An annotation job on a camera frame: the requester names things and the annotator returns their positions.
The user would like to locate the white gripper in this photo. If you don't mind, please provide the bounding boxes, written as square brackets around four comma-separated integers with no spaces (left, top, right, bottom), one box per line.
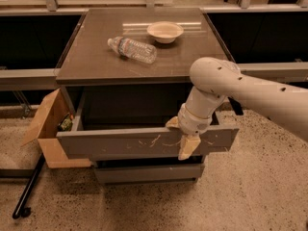
[166,104,212,161]

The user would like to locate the grey top drawer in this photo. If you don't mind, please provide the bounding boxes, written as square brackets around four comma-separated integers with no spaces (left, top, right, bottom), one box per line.
[57,93,239,162]

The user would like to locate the grey drawer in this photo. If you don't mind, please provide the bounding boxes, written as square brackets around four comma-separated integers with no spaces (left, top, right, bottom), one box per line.
[94,164,204,184]
[57,93,239,162]

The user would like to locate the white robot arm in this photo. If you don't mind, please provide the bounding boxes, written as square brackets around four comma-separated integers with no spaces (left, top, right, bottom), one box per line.
[167,57,308,160]

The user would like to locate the grey bottom drawer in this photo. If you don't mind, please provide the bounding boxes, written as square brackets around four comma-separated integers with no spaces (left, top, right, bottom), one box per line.
[94,164,204,184]

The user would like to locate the grey drawer cabinet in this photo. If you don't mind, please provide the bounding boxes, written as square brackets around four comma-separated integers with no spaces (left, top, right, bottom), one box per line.
[56,8,225,169]

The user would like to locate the open cardboard box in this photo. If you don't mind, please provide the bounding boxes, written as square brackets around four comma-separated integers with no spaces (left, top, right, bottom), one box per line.
[22,89,90,168]

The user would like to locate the white paper bowl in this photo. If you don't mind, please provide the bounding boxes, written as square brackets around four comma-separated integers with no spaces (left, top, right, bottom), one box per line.
[147,21,184,44]

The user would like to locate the clear plastic water bottle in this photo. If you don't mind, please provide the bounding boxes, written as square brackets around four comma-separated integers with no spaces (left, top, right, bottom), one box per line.
[107,37,157,64]

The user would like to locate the green snack bag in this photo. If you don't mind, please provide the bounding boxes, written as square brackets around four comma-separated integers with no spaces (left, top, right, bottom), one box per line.
[57,114,73,132]

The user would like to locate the black metal floor bar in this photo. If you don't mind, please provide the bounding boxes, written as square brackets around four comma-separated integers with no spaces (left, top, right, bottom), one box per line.
[0,154,45,219]

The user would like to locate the metal window railing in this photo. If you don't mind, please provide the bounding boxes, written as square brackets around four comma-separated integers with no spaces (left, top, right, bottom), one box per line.
[0,0,308,91]

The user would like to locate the black bracket behind cabinet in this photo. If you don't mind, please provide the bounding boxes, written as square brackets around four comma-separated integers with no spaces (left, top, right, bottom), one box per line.
[228,98,244,116]

